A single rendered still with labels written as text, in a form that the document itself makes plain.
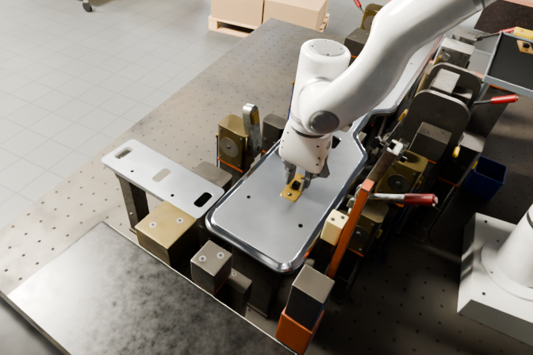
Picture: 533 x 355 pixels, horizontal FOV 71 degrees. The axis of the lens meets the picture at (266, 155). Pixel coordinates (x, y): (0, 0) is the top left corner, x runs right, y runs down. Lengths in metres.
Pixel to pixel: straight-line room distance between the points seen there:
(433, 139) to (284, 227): 0.40
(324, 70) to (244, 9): 3.08
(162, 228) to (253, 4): 3.09
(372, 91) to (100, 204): 0.92
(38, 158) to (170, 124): 1.23
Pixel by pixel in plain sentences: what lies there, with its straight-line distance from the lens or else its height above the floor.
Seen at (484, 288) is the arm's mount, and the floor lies 0.78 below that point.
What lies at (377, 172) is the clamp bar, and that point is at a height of 1.16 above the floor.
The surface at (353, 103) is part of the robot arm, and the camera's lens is 0.58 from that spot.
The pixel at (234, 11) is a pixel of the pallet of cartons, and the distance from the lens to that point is 3.72.
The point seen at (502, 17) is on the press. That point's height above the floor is 0.28.
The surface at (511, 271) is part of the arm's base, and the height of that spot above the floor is 0.82.
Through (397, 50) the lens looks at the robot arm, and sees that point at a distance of 0.61.
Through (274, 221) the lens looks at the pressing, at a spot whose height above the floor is 1.00.
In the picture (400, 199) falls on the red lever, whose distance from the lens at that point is 0.75.
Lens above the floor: 1.62
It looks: 43 degrees down
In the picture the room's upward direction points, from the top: 7 degrees clockwise
